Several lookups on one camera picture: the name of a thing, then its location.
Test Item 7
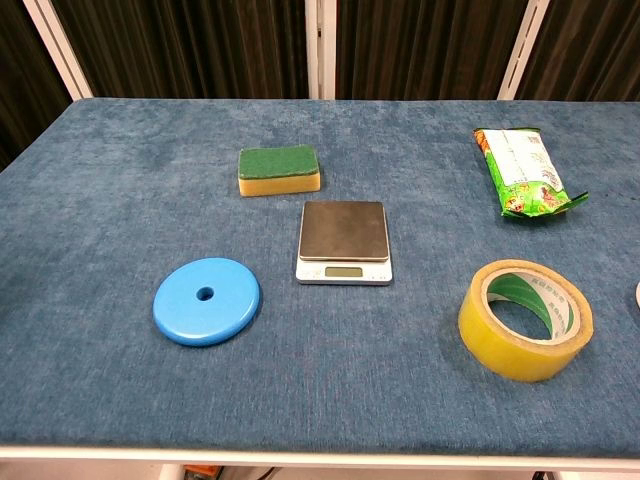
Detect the small digital scale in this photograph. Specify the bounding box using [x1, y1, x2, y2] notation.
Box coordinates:
[295, 200, 394, 286]

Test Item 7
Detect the blue round object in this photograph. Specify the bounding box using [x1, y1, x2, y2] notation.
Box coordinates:
[152, 257, 263, 348]

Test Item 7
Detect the green and yellow sponge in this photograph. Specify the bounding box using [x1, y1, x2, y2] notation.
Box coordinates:
[237, 144, 323, 198]

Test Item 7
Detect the blue velvet table cloth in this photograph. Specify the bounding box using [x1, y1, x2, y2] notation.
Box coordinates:
[0, 97, 640, 459]

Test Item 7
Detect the yellow clear tape roll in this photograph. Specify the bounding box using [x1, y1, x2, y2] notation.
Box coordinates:
[458, 258, 595, 384]

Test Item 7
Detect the green snack bag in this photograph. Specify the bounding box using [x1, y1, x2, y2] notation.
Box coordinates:
[472, 127, 590, 219]

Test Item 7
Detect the dark pleated curtain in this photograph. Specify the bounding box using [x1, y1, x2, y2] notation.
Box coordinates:
[0, 0, 640, 171]

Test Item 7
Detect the white metal frame post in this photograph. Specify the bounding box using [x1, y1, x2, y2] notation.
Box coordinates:
[496, 0, 551, 101]
[304, 0, 339, 100]
[22, 0, 95, 100]

